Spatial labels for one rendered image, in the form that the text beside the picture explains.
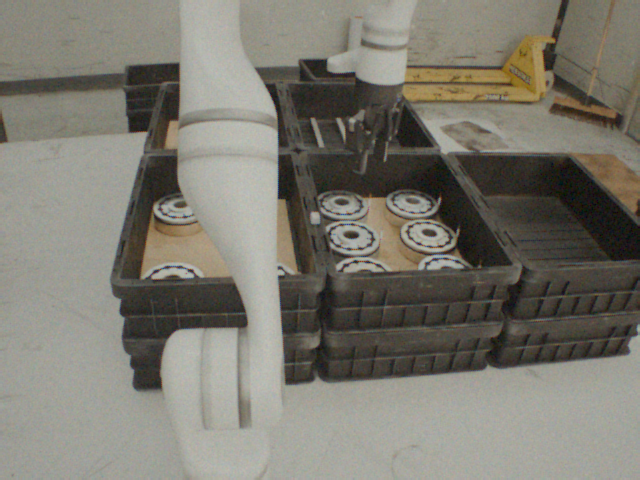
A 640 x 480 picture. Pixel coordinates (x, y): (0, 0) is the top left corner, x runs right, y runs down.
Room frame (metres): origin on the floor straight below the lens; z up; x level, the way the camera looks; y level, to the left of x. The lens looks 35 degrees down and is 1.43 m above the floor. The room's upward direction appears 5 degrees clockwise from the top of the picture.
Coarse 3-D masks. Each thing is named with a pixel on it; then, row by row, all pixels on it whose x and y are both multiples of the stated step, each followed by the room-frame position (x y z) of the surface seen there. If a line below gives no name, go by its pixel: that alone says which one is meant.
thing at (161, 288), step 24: (144, 168) 0.90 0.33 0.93; (120, 240) 0.67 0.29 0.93; (312, 240) 0.73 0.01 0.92; (120, 264) 0.62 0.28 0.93; (120, 288) 0.57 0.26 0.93; (144, 288) 0.58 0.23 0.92; (168, 288) 0.58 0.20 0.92; (192, 288) 0.59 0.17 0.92; (216, 288) 0.60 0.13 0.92; (288, 288) 0.61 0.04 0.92; (312, 288) 0.62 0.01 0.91
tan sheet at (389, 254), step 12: (372, 204) 1.00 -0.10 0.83; (384, 204) 1.01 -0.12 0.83; (372, 216) 0.96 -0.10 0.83; (384, 216) 0.96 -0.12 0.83; (372, 228) 0.91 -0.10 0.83; (384, 228) 0.92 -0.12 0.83; (396, 228) 0.92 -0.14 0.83; (384, 240) 0.88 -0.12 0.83; (396, 240) 0.88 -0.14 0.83; (384, 252) 0.84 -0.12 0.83; (396, 252) 0.84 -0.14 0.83; (456, 252) 0.86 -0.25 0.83; (396, 264) 0.81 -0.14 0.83; (408, 264) 0.81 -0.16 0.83
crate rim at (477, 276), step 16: (304, 160) 0.98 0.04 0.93; (448, 160) 1.03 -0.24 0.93; (304, 176) 0.91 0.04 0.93; (464, 192) 0.91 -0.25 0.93; (320, 208) 0.81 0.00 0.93; (480, 208) 0.85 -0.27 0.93; (320, 224) 0.76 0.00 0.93; (320, 240) 0.72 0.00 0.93; (496, 240) 0.76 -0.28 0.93; (512, 256) 0.71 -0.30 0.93; (336, 272) 0.64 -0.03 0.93; (352, 272) 0.64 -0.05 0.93; (368, 272) 0.65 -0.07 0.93; (384, 272) 0.65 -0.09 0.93; (400, 272) 0.65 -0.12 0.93; (416, 272) 0.66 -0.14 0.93; (432, 272) 0.66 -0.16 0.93; (448, 272) 0.66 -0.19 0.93; (464, 272) 0.66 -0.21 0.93; (480, 272) 0.67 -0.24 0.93; (496, 272) 0.67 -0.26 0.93; (512, 272) 0.68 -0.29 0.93; (336, 288) 0.63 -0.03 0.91; (352, 288) 0.63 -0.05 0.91; (368, 288) 0.63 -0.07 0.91; (384, 288) 0.64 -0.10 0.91; (400, 288) 0.64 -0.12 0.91; (416, 288) 0.65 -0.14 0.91
